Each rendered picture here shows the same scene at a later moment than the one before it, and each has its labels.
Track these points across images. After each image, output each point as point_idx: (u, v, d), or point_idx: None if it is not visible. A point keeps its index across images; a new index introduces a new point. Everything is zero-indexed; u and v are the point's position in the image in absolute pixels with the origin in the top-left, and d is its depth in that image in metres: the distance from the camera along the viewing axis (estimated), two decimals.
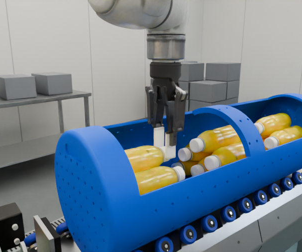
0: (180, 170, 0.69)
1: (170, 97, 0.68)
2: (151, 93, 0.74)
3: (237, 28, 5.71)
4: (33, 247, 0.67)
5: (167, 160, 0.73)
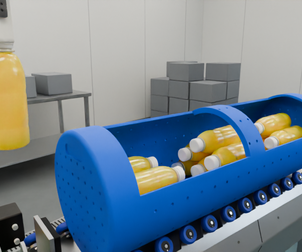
0: (180, 170, 0.69)
1: None
2: None
3: (237, 28, 5.71)
4: (33, 247, 0.67)
5: None
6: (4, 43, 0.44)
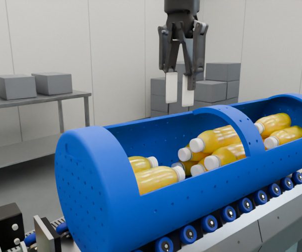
0: (180, 170, 0.69)
1: (187, 34, 0.60)
2: (164, 34, 0.66)
3: (237, 28, 5.71)
4: (33, 247, 0.67)
5: None
6: None
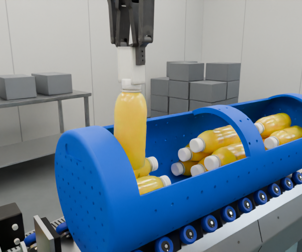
0: (127, 85, 0.56)
1: None
2: (113, 2, 0.57)
3: (237, 28, 5.71)
4: (33, 247, 0.67)
5: None
6: None
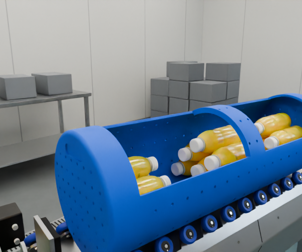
0: None
1: None
2: None
3: (237, 28, 5.71)
4: (33, 247, 0.67)
5: None
6: None
